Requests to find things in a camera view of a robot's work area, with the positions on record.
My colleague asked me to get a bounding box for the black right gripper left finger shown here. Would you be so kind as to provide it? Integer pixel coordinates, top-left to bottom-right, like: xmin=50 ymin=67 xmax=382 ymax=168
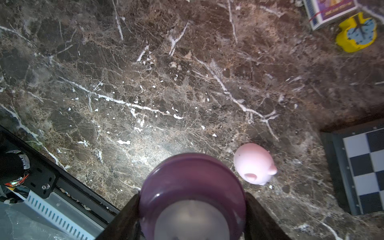
xmin=96 ymin=194 xmax=141 ymax=240

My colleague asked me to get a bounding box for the purple bottle collar with nipple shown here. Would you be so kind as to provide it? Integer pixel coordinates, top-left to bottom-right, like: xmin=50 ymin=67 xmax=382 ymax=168
xmin=139 ymin=153 xmax=246 ymax=240

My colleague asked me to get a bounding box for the black white checkerboard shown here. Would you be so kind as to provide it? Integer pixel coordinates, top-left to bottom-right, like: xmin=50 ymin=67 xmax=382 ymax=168
xmin=320 ymin=119 xmax=384 ymax=216

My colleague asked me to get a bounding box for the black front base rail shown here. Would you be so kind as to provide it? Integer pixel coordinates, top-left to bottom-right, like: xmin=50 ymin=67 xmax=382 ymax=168
xmin=1 ymin=127 xmax=120 ymax=227

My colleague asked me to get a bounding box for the pink pig-shaped bottle cap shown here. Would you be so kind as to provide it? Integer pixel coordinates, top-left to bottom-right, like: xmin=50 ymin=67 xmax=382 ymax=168
xmin=234 ymin=143 xmax=278 ymax=186

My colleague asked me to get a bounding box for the white vented strip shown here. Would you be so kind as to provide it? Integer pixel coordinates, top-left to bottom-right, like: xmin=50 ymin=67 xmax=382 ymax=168
xmin=17 ymin=191 xmax=104 ymax=240

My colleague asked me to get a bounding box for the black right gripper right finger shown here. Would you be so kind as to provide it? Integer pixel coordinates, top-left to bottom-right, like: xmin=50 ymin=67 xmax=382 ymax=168
xmin=244 ymin=193 xmax=291 ymax=240

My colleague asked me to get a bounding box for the yellow blue small toy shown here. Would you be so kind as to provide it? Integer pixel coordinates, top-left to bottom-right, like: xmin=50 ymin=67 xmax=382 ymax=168
xmin=336 ymin=12 xmax=377 ymax=53

